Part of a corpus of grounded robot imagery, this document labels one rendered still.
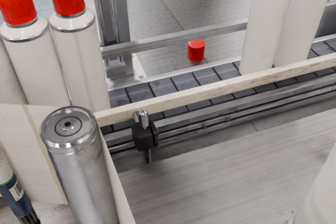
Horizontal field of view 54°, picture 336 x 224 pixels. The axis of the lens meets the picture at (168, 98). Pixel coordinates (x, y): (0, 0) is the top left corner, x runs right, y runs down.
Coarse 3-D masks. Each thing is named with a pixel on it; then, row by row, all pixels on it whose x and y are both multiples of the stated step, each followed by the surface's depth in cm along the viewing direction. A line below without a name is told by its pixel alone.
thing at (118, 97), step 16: (320, 48) 61; (224, 64) 57; (160, 80) 54; (176, 80) 54; (192, 80) 54; (208, 80) 54; (288, 80) 54; (304, 80) 55; (112, 96) 51; (128, 96) 52; (144, 96) 51; (224, 96) 51; (240, 96) 52; (160, 112) 49; (176, 112) 49; (112, 128) 48
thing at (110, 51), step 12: (324, 12) 56; (216, 24) 51; (228, 24) 51; (240, 24) 52; (156, 36) 49; (168, 36) 49; (180, 36) 49; (192, 36) 50; (204, 36) 51; (108, 48) 47; (120, 48) 47; (132, 48) 48; (144, 48) 48
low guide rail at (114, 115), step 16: (288, 64) 52; (304, 64) 52; (320, 64) 53; (224, 80) 49; (240, 80) 49; (256, 80) 50; (272, 80) 51; (160, 96) 46; (176, 96) 46; (192, 96) 47; (208, 96) 48; (96, 112) 44; (112, 112) 44; (128, 112) 45
